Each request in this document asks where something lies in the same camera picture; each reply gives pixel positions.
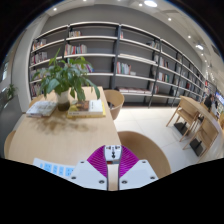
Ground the background potted plant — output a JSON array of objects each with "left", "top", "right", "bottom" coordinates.
[{"left": 4, "top": 83, "right": 18, "bottom": 101}]

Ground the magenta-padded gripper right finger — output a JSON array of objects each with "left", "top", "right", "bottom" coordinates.
[{"left": 118, "top": 145, "right": 160, "bottom": 191}]

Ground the group of ceiling lights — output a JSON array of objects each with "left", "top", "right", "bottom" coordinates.
[{"left": 53, "top": 0, "right": 206, "bottom": 51}]

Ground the yellow book stack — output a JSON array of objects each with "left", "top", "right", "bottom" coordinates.
[{"left": 66, "top": 98, "right": 107, "bottom": 119}]

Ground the green plant in white pot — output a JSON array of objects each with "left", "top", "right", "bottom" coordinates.
[{"left": 32, "top": 48, "right": 101, "bottom": 112}]

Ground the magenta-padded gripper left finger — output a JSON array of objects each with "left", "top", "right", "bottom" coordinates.
[{"left": 69, "top": 145, "right": 109, "bottom": 191}]

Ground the small white charger block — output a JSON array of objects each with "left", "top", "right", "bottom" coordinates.
[{"left": 104, "top": 144, "right": 123, "bottom": 165}]

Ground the person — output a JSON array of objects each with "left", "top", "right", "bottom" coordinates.
[{"left": 203, "top": 93, "right": 216, "bottom": 113}]

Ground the wooden side table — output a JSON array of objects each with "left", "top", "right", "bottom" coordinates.
[{"left": 179, "top": 95, "right": 224, "bottom": 161}]

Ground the round-backed wooden chair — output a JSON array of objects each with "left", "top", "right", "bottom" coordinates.
[
  {"left": 117, "top": 130, "right": 173, "bottom": 179},
  {"left": 103, "top": 89, "right": 126, "bottom": 121},
  {"left": 3, "top": 129, "right": 17, "bottom": 159}
]

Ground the grey shelf unit with books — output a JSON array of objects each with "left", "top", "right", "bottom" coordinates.
[{"left": 28, "top": 20, "right": 214, "bottom": 108}]

